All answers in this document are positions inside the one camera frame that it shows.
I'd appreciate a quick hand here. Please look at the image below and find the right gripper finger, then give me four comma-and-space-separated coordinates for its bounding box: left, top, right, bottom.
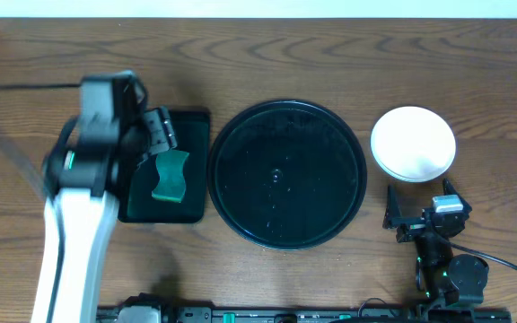
382, 185, 402, 230
443, 178, 472, 212

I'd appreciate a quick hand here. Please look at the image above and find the green scrubbing sponge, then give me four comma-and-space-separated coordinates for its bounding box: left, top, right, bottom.
152, 150, 189, 203

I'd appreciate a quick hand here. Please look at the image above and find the white plate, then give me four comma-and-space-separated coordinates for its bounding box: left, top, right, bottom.
370, 106, 457, 167

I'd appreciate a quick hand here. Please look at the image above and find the mint green plate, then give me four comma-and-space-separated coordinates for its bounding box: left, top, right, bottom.
378, 162, 450, 183

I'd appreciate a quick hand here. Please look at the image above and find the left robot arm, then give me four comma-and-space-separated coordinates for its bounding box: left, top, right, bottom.
31, 107, 188, 322

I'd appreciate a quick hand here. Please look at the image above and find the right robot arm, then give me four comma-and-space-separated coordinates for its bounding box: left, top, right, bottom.
382, 179, 489, 307

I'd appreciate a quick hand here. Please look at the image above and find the black rectangular tray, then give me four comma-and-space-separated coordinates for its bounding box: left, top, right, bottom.
118, 109, 210, 224

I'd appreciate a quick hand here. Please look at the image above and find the round black tray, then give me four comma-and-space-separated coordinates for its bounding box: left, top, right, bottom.
207, 100, 368, 250

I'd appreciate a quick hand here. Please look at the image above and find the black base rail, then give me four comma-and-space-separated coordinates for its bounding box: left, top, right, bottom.
95, 293, 513, 323

